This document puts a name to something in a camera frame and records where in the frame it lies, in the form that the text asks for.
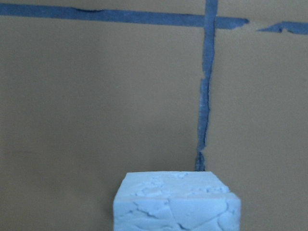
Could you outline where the light blue foam block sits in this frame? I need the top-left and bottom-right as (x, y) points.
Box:
(113, 171), (241, 231)

